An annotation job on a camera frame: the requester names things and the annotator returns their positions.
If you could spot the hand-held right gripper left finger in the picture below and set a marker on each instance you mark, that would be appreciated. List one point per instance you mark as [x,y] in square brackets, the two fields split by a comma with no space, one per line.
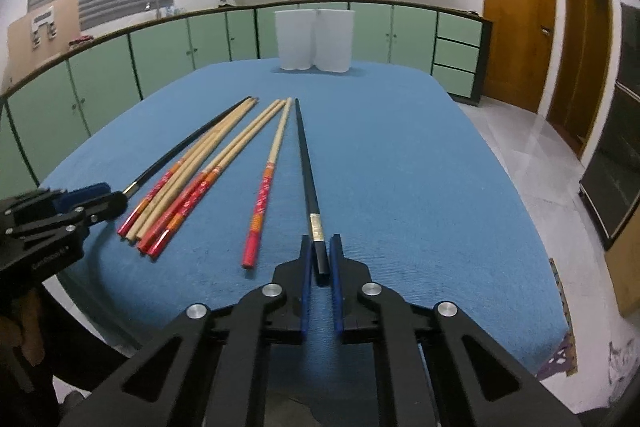
[305,272]

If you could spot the metal sink faucet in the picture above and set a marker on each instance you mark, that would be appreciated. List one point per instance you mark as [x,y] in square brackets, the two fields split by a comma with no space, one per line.
[157,7]

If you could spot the black chopstick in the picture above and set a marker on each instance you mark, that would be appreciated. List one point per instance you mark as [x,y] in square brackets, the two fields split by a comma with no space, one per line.
[308,177]
[132,185]

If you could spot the green base kitchen cabinets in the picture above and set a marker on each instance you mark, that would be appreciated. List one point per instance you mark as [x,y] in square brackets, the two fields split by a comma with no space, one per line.
[160,52]

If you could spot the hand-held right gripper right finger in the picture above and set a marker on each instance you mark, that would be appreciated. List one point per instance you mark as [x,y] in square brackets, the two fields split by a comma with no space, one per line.
[334,272]

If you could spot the person's left hand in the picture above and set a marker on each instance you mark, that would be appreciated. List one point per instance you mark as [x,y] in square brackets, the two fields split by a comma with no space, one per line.
[24,322]

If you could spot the cardboard board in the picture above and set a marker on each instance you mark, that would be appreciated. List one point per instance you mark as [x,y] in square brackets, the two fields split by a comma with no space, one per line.
[65,22]

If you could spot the small bottles by sink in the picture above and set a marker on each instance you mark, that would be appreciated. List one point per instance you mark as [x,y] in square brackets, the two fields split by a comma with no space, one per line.
[172,12]

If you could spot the wooden door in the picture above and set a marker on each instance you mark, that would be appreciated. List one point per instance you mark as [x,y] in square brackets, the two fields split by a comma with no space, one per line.
[515,17]
[575,57]

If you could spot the black glass cabinet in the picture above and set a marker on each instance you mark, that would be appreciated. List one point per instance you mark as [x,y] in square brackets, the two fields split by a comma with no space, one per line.
[620,157]

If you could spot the white bracket on board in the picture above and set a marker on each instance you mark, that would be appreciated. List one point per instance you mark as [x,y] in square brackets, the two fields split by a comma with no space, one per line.
[42,14]

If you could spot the white chopstick holder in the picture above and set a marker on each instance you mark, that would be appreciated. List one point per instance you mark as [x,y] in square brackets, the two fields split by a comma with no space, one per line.
[334,41]
[295,39]

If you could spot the red cloth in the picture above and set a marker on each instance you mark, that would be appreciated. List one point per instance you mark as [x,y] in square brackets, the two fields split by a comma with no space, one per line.
[80,39]

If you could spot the tan box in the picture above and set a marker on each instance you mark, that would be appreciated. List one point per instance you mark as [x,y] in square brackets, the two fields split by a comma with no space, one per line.
[627,277]

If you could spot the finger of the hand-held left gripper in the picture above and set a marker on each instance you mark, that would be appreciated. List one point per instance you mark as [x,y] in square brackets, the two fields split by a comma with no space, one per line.
[85,195]
[102,207]

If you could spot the blue table cloth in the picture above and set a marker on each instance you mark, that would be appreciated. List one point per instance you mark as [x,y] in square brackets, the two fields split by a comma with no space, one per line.
[400,182]

